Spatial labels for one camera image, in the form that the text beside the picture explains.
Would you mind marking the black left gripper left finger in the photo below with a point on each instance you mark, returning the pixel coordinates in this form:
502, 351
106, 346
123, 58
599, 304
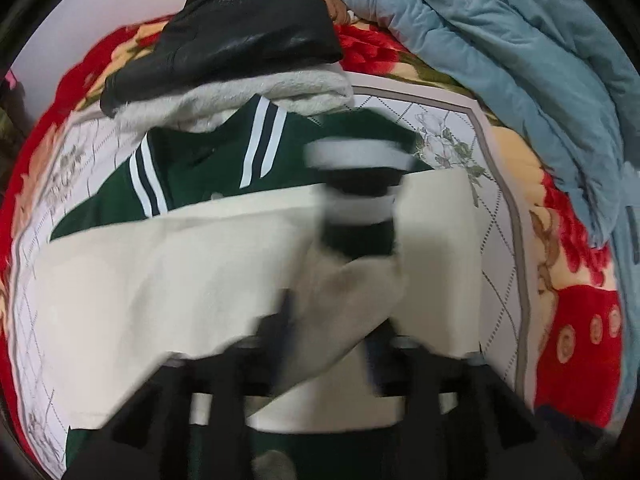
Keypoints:
148, 437

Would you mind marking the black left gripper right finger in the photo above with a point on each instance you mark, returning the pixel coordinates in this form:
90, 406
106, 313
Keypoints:
459, 419

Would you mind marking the green varsity jacket white sleeves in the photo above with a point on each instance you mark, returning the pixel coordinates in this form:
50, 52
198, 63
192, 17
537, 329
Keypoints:
196, 236

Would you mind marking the red floral bed blanket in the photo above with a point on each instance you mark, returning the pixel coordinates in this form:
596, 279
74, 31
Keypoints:
572, 275

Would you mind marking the grey fleece garment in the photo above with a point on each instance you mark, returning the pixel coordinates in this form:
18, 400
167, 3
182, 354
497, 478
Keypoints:
307, 92

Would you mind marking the blue quilted comforter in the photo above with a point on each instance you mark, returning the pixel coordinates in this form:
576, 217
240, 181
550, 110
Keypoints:
551, 71

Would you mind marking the black leather jacket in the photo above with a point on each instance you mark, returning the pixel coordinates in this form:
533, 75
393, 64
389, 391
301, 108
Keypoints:
221, 40

